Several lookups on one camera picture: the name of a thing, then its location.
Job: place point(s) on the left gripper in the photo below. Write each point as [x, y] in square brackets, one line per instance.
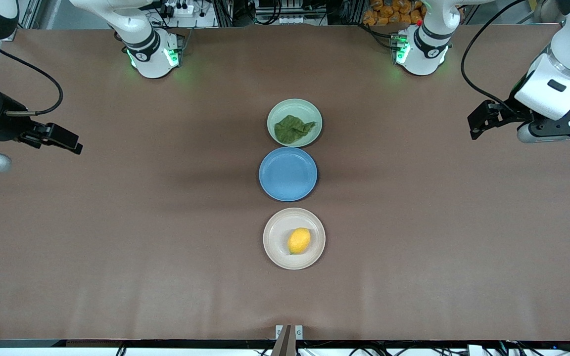
[511, 110]

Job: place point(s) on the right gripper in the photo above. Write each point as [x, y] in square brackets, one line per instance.
[5, 122]

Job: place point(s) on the green lettuce leaf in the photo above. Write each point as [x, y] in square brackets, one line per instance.
[292, 129]

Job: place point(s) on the yellow lemon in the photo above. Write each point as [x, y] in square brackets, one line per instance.
[299, 241]

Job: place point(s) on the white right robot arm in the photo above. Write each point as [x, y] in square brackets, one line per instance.
[146, 49]

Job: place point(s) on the bag of oranges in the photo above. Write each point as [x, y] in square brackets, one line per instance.
[389, 12]

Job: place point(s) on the white power strip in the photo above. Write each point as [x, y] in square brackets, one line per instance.
[181, 10]

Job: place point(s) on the pale green plate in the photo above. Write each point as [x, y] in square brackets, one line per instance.
[307, 109]

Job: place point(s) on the blue plate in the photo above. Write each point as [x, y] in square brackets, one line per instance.
[288, 174]

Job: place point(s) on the white power adapter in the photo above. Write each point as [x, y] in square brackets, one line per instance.
[475, 350]

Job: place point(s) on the beige plate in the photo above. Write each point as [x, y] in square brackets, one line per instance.
[277, 232]

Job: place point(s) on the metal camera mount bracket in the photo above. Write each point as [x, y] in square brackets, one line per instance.
[289, 338]

